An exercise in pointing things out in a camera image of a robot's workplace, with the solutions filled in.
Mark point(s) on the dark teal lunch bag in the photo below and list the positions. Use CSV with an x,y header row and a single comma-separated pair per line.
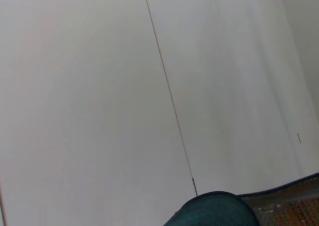
x,y
211,211

